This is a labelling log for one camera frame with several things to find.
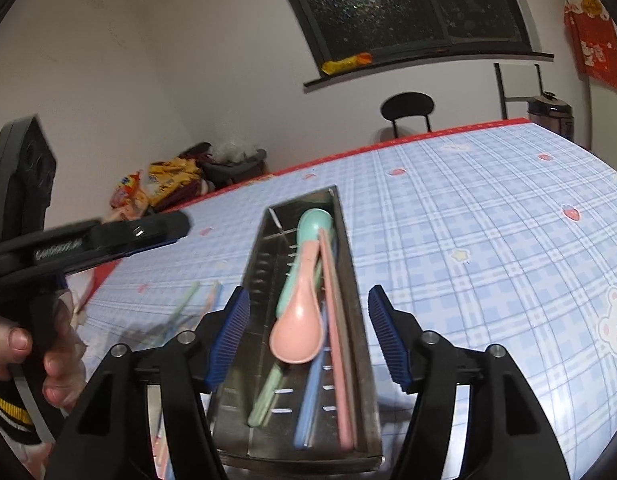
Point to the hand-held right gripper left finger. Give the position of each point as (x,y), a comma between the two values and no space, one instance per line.
(233,340)

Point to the black frame chair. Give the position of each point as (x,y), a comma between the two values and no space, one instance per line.
(499,90)

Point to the orange snack bag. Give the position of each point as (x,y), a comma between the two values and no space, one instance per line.
(128,190)

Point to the pink spoon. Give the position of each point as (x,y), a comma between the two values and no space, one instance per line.
(296,335)

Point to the yellow snack bag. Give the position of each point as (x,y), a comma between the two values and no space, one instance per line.
(173,180)

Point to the green spoon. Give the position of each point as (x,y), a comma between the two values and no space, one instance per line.
(311,225)

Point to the blue plaid tablecloth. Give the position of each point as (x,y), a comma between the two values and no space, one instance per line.
(463,240)

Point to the black round-back chair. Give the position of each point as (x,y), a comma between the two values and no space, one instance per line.
(406,105)

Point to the rice cooker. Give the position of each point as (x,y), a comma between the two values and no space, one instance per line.
(551,115)

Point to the clear plastic bag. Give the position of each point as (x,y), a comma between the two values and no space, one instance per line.
(233,151)

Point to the person's left hand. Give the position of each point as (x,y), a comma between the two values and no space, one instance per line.
(63,370)

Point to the metal utensil tray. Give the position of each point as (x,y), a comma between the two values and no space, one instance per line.
(268,435)

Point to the yellow package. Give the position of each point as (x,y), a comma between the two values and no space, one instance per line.
(346,62)

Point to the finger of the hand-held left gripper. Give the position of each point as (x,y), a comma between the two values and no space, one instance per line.
(138,232)

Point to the red printed cloth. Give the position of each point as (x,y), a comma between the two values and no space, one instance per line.
(593,45)

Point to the dark window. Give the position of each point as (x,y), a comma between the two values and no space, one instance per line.
(403,5)

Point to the pink snack bag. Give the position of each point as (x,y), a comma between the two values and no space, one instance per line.
(123,212)

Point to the blue chopstick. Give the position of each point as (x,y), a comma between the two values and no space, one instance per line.
(308,410)

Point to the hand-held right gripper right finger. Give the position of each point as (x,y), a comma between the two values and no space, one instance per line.
(386,340)

